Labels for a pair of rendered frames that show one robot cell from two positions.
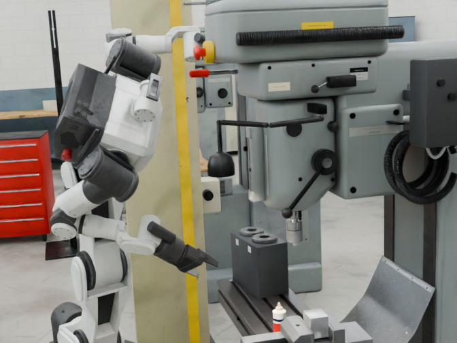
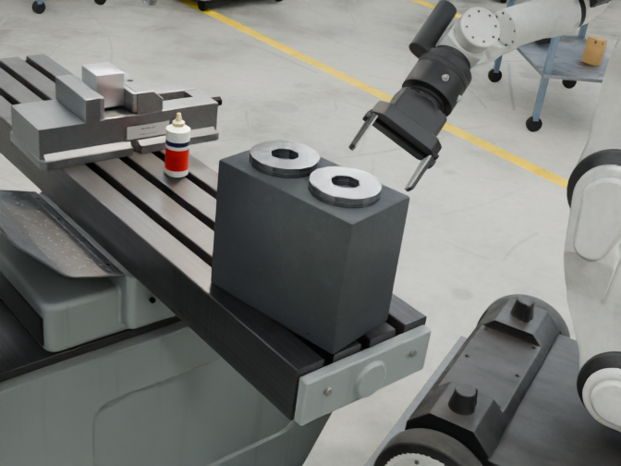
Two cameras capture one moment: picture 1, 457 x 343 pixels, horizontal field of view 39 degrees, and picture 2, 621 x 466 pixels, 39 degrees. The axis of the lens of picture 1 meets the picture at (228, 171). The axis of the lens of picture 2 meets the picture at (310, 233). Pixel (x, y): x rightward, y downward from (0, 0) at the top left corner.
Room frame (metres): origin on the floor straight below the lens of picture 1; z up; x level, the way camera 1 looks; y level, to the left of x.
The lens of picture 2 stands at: (3.13, -0.57, 1.55)
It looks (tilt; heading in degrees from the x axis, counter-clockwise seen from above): 28 degrees down; 151
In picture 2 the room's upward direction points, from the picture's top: 7 degrees clockwise
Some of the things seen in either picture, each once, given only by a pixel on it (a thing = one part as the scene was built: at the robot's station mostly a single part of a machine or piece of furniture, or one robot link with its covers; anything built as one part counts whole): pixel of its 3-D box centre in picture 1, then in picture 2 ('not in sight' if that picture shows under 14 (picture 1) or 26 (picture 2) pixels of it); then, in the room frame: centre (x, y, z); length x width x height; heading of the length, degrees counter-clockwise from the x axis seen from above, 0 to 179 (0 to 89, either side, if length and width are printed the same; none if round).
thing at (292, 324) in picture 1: (296, 331); (131, 90); (1.67, -0.17, 0.99); 0.12 x 0.06 x 0.04; 12
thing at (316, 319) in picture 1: (315, 323); (103, 85); (1.68, -0.22, 1.01); 0.06 x 0.05 x 0.06; 12
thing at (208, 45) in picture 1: (208, 52); not in sight; (1.78, 0.04, 1.76); 0.06 x 0.02 x 0.06; 14
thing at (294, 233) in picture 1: (294, 231); not in sight; (1.83, -0.18, 1.23); 0.05 x 0.05 x 0.05
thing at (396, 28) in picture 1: (322, 35); not in sight; (1.70, -0.25, 1.79); 0.45 x 0.04 x 0.04; 104
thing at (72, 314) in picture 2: not in sight; (144, 246); (1.83, -0.18, 0.76); 0.50 x 0.35 x 0.12; 104
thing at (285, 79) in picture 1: (305, 76); not in sight; (1.84, -0.23, 1.68); 0.34 x 0.24 x 0.10; 104
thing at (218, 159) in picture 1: (220, 162); not in sight; (1.70, 0.02, 1.47); 0.07 x 0.07 x 0.06
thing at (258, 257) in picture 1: (258, 260); (306, 237); (2.26, -0.10, 1.00); 0.22 x 0.12 x 0.20; 24
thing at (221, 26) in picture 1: (294, 29); not in sight; (1.84, -0.20, 1.81); 0.47 x 0.26 x 0.16; 104
